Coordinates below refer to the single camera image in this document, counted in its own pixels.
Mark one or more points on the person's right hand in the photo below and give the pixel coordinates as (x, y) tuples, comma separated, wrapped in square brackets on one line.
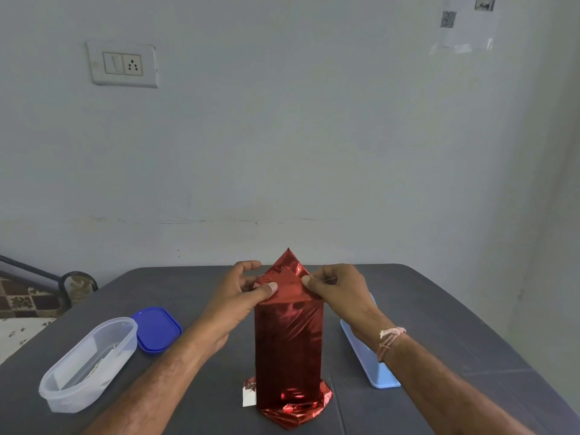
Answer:
[(342, 292)]

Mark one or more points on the person's left hand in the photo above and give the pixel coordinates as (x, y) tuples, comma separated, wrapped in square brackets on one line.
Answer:
[(229, 308)]

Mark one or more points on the person's right thumb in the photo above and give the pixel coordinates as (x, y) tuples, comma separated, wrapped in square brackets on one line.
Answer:
[(312, 285)]

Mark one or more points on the person's left thumb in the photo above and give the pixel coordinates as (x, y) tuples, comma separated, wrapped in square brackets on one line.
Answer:
[(263, 292)]

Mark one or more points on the red foil box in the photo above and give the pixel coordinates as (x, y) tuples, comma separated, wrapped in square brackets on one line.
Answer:
[(288, 339)]

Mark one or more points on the person's right forearm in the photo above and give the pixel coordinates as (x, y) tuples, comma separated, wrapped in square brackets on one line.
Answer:
[(446, 385)]

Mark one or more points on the person's left forearm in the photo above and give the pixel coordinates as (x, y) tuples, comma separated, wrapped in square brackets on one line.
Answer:
[(149, 385)]

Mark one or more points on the light blue plastic tray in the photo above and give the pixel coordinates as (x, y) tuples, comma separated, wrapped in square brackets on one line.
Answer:
[(369, 357)]

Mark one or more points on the pink thread wrist band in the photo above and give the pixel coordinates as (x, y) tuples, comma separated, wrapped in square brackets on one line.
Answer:
[(389, 342)]

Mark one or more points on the small white paper tag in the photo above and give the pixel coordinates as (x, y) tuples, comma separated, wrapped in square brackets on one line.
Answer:
[(249, 396)]

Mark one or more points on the blue plastic lid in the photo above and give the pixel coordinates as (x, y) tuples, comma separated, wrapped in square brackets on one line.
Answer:
[(156, 329)]

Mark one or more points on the clear plastic oval container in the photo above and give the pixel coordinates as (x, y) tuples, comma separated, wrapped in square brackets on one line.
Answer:
[(86, 364)]

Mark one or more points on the white wall switch socket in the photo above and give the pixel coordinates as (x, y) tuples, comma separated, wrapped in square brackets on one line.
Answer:
[(122, 63)]

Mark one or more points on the paper sheet taped on wall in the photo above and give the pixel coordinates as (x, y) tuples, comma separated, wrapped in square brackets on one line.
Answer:
[(466, 22)]

